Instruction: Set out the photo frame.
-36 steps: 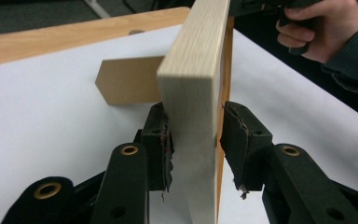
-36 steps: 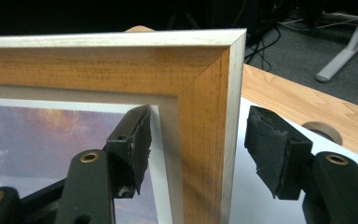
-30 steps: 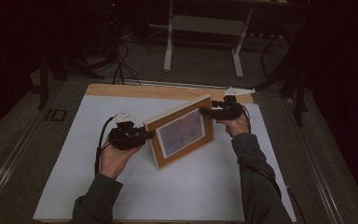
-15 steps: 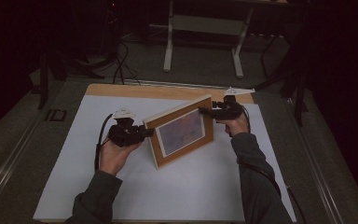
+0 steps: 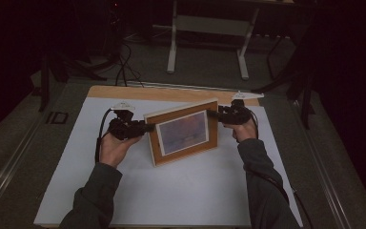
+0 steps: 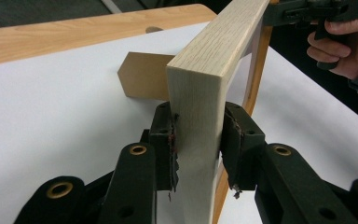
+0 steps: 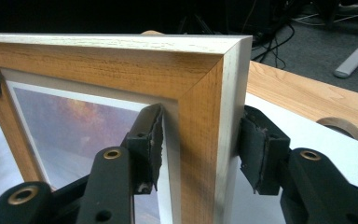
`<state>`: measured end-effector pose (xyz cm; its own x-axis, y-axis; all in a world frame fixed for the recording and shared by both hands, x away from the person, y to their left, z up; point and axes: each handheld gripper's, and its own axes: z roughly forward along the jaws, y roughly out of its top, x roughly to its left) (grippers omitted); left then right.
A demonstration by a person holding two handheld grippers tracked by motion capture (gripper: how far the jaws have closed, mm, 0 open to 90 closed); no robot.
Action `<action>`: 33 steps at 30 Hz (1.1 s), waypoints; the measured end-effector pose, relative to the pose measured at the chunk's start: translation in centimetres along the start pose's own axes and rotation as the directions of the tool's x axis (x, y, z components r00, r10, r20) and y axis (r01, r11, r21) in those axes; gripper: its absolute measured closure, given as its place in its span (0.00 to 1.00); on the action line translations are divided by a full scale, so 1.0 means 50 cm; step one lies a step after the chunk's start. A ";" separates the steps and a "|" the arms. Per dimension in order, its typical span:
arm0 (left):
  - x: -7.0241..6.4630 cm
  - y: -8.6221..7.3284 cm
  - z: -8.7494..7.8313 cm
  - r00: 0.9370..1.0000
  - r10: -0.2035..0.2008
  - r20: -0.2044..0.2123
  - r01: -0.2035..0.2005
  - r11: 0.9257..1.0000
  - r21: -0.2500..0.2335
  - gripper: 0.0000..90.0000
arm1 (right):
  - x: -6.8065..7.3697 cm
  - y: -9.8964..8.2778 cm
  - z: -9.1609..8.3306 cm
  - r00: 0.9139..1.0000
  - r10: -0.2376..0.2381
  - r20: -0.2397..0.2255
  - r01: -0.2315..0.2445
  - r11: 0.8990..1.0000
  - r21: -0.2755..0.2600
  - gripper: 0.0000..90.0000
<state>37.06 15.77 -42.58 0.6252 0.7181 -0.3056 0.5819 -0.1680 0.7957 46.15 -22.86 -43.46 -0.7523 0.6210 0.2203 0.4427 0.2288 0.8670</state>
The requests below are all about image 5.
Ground white table mat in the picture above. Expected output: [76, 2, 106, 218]
[32, 96, 304, 228]

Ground metal floor rail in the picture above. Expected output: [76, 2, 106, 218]
[0, 120, 50, 218]
[125, 80, 255, 94]
[290, 98, 353, 229]

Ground black floor socket box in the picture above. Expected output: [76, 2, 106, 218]
[46, 111, 70, 125]

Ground white metal desk frame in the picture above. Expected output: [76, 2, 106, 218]
[166, 0, 261, 80]

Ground wooden picture frame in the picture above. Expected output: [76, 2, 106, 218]
[143, 97, 219, 168]

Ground black metal stand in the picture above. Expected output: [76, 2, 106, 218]
[252, 31, 316, 130]
[37, 51, 107, 113]

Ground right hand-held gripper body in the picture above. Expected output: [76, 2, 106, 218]
[218, 91, 265, 126]

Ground person's right hand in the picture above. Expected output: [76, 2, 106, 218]
[223, 118, 258, 143]

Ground person's left hand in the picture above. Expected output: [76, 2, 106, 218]
[98, 130, 143, 169]

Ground black floor cables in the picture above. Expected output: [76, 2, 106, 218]
[113, 41, 145, 88]

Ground landscape photo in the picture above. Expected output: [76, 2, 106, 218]
[156, 110, 211, 156]

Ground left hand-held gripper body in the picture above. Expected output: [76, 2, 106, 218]
[108, 101, 147, 141]

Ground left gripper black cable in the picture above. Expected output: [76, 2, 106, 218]
[94, 108, 113, 164]

